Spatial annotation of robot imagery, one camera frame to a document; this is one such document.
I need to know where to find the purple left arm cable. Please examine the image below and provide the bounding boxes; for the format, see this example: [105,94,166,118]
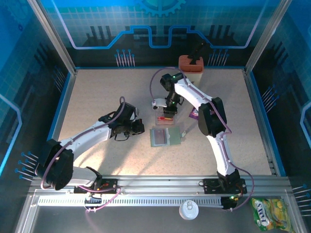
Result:
[35,96,126,214]

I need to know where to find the red snack packet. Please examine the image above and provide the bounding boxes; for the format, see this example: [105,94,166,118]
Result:
[155,112,176,126]

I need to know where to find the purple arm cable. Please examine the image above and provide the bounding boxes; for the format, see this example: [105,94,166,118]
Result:
[149,67,255,212]
[35,96,126,214]

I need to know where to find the white slotted cable duct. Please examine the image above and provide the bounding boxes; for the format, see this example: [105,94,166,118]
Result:
[37,196,223,207]

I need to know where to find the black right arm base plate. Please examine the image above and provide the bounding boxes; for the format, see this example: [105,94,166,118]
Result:
[203,178,248,195]

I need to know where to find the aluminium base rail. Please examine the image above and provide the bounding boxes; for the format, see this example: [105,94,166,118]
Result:
[29,175,292,195]

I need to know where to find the aluminium frame post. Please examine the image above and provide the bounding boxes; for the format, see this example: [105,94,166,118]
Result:
[27,0,78,75]
[243,0,293,75]

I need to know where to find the aluminium side rail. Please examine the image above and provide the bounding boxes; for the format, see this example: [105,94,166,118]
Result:
[243,70,286,177]
[36,70,78,177]

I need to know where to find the green yellow candy bag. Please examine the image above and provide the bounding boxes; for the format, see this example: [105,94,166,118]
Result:
[250,198,294,233]

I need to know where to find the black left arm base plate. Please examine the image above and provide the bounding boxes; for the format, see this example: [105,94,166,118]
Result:
[74,178,119,195]

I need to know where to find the grey metal shelf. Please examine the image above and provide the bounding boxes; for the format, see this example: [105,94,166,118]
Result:
[14,189,307,233]

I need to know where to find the purple candy bag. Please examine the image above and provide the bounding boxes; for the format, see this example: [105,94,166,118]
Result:
[189,106,200,120]

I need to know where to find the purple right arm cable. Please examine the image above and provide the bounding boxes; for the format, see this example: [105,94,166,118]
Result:
[149,67,255,212]

